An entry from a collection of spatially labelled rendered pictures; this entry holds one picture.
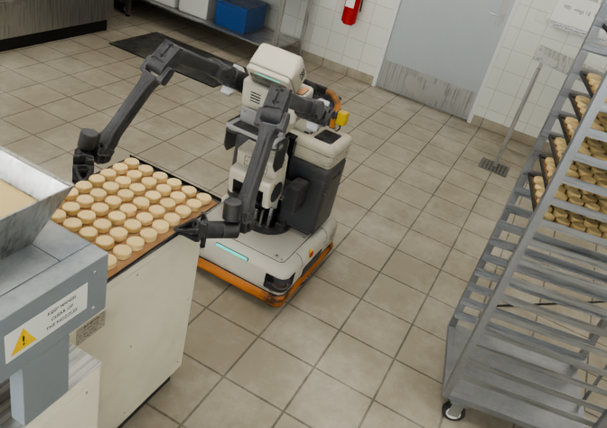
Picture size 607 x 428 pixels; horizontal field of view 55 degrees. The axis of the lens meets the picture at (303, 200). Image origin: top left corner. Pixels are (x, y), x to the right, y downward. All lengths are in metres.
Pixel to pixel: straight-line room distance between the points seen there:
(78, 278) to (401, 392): 1.88
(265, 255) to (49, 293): 1.76
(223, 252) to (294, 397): 0.78
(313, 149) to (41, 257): 1.76
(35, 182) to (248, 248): 1.70
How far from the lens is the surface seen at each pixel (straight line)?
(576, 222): 2.33
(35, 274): 1.26
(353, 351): 2.92
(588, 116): 2.07
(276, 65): 2.44
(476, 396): 2.78
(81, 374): 1.52
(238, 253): 2.88
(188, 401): 2.55
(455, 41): 6.04
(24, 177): 1.34
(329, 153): 2.78
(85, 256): 1.30
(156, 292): 2.02
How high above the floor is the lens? 2.00
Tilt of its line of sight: 31 degrees down
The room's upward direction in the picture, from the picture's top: 15 degrees clockwise
